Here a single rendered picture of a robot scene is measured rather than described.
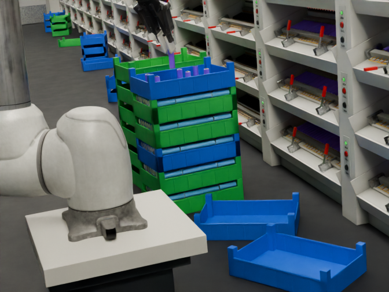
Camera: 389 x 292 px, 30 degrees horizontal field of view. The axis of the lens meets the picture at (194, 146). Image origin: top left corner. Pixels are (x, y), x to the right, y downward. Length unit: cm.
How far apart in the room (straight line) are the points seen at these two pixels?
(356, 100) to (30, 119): 95
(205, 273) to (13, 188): 59
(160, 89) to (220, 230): 49
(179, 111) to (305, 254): 63
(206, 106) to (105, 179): 82
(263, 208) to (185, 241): 79
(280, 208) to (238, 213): 14
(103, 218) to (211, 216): 77
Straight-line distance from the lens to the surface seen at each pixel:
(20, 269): 219
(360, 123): 217
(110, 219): 165
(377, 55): 209
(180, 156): 237
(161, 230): 165
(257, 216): 235
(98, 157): 161
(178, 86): 232
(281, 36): 276
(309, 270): 197
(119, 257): 156
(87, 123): 162
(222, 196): 247
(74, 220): 169
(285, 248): 208
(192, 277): 198
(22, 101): 171
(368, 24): 214
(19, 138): 168
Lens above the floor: 84
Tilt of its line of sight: 15 degrees down
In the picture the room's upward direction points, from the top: 5 degrees counter-clockwise
